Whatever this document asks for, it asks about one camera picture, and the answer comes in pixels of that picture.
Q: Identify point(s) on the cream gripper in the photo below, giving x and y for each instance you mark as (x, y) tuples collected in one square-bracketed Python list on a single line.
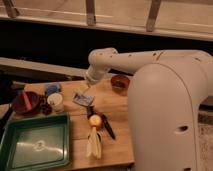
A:
[(87, 87)]

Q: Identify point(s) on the blue grey towel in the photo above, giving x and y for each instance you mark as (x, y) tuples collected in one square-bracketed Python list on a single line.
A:
[(82, 99)]

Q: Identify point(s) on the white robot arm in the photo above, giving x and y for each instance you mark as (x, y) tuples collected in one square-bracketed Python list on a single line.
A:
[(164, 95)]

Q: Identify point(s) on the small red brown bowl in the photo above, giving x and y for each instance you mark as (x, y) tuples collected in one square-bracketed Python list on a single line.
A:
[(119, 83)]

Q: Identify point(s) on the white cup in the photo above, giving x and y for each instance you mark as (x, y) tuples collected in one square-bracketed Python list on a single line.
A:
[(55, 100)]

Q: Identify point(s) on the wooden table board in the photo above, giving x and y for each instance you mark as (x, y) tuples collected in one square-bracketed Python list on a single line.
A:
[(116, 154)]

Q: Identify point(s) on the orange round fruit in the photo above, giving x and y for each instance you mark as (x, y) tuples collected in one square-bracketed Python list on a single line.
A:
[(96, 121)]

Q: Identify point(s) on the blue sponge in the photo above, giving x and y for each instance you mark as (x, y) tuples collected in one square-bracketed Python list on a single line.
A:
[(52, 88)]

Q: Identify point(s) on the dark red bowl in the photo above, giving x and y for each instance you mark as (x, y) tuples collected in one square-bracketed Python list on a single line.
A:
[(25, 103)]

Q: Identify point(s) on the pale yellow banana peel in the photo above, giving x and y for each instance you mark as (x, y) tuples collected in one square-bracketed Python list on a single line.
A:
[(94, 144)]

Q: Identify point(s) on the green plastic tray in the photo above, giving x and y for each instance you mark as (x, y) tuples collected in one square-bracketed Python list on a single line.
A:
[(36, 144)]

